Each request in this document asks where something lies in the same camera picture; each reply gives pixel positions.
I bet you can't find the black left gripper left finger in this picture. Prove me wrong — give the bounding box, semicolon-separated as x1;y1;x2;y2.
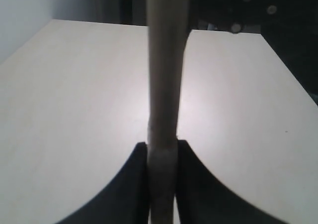
59;143;150;224

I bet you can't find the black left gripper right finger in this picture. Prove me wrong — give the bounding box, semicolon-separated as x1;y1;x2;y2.
175;140;281;224

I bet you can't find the wooden paint brush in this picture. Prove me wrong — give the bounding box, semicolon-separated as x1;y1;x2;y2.
147;0;190;224

